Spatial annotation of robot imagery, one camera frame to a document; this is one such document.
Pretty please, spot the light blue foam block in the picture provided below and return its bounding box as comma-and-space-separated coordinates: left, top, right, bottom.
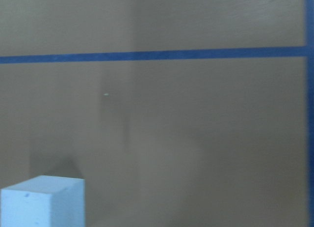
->
0, 175, 85, 227

